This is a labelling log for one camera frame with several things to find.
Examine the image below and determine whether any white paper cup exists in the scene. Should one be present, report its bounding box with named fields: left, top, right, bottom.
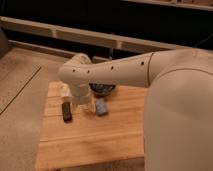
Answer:
left=80, top=101, right=95, bottom=113

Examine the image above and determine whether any dark ceramic bowl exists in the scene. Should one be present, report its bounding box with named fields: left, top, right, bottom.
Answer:
left=90, top=84, right=115, bottom=97

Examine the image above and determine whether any wooden table board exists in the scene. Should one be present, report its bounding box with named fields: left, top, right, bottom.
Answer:
left=35, top=82, right=147, bottom=171

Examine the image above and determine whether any black remote control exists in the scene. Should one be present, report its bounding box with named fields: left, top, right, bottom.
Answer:
left=62, top=102, right=72, bottom=122

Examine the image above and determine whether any small white bottle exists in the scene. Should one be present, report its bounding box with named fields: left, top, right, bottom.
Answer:
left=61, top=84, right=70, bottom=102

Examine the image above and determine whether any blue sponge block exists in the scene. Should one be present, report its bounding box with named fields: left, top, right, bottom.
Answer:
left=95, top=98, right=108, bottom=116

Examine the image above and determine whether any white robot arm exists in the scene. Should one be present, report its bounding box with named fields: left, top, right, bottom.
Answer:
left=59, top=49, right=213, bottom=171

